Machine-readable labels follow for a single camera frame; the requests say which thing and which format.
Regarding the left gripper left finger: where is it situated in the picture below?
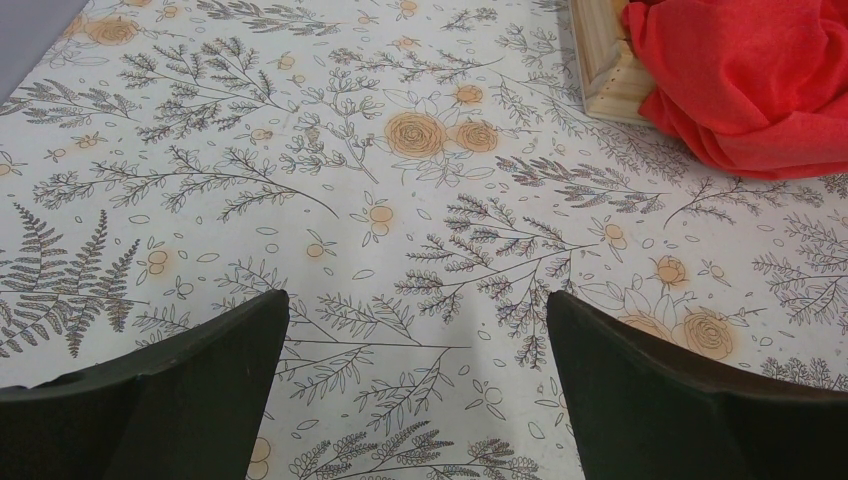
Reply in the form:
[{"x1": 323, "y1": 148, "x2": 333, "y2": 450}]
[{"x1": 1, "y1": 290, "x2": 290, "y2": 479}]

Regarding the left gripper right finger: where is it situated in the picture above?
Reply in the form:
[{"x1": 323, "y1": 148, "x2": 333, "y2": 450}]
[{"x1": 547, "y1": 291, "x2": 847, "y2": 479}]

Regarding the floral tablecloth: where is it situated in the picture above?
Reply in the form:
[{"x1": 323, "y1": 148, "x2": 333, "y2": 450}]
[{"x1": 1, "y1": 1, "x2": 847, "y2": 479}]

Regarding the wooden clothes rack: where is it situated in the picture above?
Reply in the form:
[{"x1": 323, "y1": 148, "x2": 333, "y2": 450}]
[{"x1": 570, "y1": 0, "x2": 655, "y2": 127}]

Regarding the red tank top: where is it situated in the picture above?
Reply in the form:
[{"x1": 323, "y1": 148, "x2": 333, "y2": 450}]
[{"x1": 621, "y1": 1, "x2": 847, "y2": 180}]

